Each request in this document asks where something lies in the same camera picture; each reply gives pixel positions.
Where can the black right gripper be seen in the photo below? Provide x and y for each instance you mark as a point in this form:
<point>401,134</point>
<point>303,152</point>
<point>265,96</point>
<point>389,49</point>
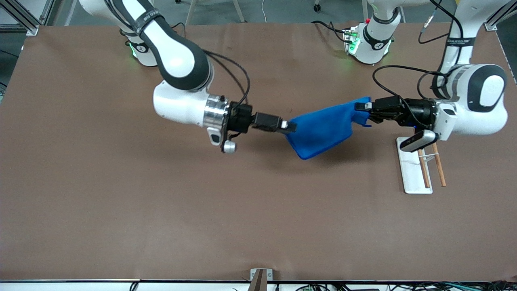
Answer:
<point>241,118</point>

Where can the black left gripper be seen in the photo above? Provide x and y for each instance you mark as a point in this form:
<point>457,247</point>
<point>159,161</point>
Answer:
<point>421,111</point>

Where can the blue microfibre towel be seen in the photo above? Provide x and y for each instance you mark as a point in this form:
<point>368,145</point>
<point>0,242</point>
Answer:
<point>323,129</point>

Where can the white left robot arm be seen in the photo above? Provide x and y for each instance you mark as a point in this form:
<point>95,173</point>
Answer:
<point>480,117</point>

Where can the arm base connector panel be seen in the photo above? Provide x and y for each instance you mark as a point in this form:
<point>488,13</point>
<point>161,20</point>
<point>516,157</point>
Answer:
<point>351,40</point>

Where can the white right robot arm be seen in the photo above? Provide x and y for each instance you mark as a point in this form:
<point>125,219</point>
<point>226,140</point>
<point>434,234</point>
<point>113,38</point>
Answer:
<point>177,60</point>

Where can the black caster wheel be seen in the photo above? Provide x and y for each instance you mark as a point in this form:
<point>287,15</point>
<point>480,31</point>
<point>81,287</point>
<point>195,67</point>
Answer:
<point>317,7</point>

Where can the table cover sheet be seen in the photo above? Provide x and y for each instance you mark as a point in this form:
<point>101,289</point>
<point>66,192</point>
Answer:
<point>161,210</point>

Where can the aluminium frame post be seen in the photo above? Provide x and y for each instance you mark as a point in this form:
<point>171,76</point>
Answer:
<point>22,18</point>
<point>494,22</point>

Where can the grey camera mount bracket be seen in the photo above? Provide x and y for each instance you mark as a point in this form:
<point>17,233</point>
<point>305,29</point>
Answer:
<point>260,279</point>

